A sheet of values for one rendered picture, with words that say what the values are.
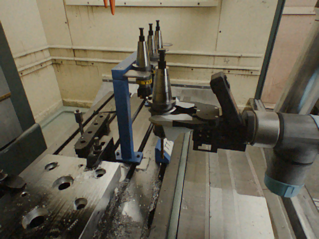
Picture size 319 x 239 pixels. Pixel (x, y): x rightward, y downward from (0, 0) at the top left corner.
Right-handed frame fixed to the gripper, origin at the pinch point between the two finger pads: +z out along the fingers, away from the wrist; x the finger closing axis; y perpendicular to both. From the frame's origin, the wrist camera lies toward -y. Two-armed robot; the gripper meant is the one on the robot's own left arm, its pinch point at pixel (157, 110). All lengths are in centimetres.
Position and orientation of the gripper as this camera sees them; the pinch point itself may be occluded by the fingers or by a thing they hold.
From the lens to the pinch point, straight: 47.5
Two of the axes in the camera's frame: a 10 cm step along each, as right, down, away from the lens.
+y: -0.1, 8.7, 4.9
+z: -9.8, -1.0, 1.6
